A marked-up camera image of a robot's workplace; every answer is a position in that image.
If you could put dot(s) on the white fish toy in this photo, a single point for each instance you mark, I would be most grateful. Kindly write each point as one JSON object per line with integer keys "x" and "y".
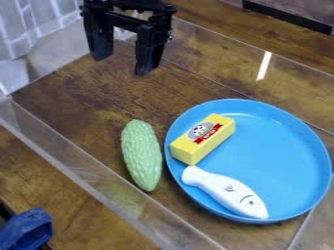
{"x": 228, "y": 191}

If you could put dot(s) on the blue round plastic tray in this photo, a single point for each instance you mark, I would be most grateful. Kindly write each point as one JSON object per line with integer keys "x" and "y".
{"x": 274, "y": 154}

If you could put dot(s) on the yellow butter block toy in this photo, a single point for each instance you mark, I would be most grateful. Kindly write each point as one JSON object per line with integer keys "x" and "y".
{"x": 202, "y": 138}

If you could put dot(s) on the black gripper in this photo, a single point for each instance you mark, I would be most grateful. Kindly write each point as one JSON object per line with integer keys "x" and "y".
{"x": 106, "y": 13}

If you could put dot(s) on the clear acrylic enclosure wall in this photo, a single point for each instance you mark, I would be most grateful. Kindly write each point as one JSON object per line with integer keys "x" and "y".
{"x": 61, "y": 157}

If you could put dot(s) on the white patterned curtain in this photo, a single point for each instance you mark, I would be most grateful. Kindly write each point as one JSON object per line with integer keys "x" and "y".
{"x": 27, "y": 20}

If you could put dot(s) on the green bitter gourd toy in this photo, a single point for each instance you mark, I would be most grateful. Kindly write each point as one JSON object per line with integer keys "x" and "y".
{"x": 142, "y": 154}

